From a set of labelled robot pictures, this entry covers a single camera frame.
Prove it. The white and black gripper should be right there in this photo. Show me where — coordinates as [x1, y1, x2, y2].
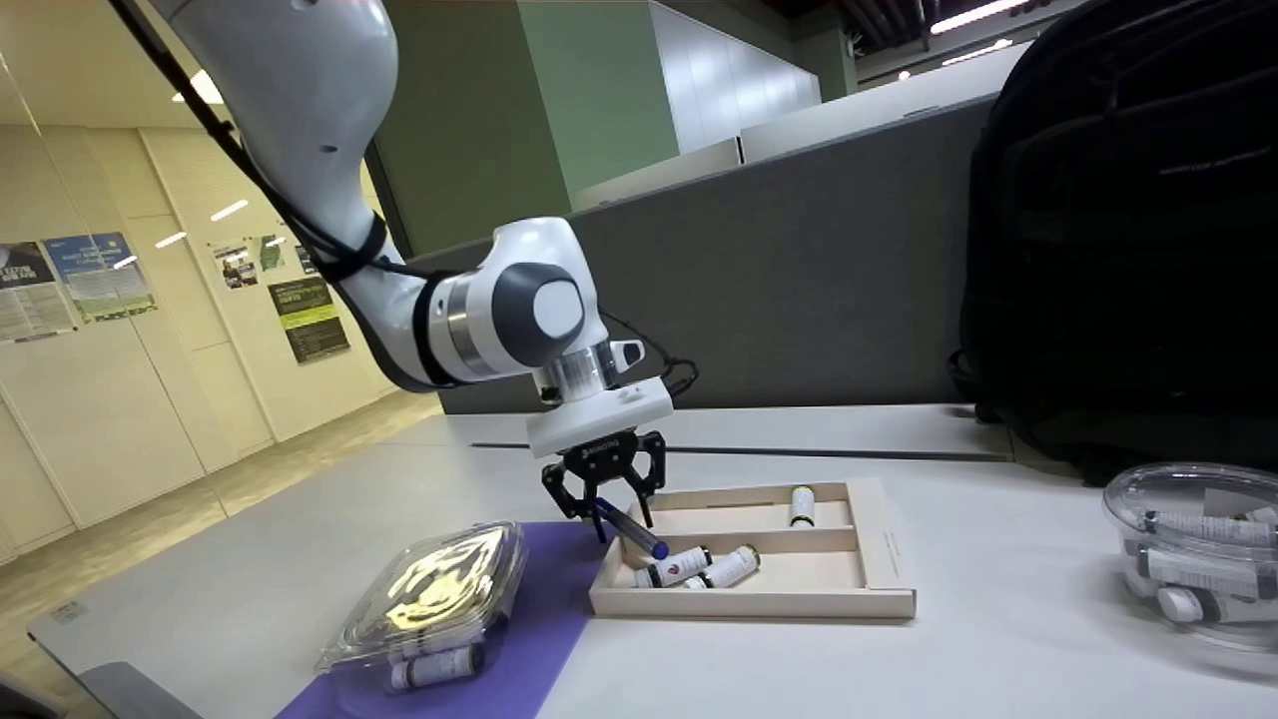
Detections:
[523, 362, 676, 545]

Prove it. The blue marker pen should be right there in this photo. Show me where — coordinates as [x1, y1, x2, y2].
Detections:
[591, 495, 676, 557]

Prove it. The purple mat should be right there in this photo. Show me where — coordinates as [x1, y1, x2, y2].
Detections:
[273, 519, 614, 719]

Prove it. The wooden divided tray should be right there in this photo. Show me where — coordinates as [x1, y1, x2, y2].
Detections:
[589, 475, 924, 621]

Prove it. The clear plastic clamshell container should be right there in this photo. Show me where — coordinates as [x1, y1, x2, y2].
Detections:
[317, 519, 531, 695]

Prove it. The grey partition panel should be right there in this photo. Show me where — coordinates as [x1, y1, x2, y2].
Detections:
[413, 39, 1045, 414]

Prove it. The black backpack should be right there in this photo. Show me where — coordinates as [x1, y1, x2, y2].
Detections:
[945, 0, 1278, 487]

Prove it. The clear plastic bowl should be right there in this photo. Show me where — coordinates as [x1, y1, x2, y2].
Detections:
[1100, 459, 1278, 687]

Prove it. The white tube in bowl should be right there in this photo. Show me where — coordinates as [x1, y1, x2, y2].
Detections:
[1125, 537, 1270, 608]

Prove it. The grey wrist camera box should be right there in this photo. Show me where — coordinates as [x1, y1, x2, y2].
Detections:
[589, 332, 660, 394]

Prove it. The dark green wall poster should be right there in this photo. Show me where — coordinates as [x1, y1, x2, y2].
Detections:
[262, 272, 354, 368]

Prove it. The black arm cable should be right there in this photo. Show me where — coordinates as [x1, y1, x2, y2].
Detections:
[107, 0, 445, 288]

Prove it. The small photo wall notice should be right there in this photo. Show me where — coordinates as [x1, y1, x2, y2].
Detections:
[212, 242, 262, 291]

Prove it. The blue green wall poster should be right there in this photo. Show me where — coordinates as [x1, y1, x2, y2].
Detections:
[40, 229, 159, 327]

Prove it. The large grey wall poster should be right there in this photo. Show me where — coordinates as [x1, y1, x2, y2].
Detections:
[0, 238, 81, 352]

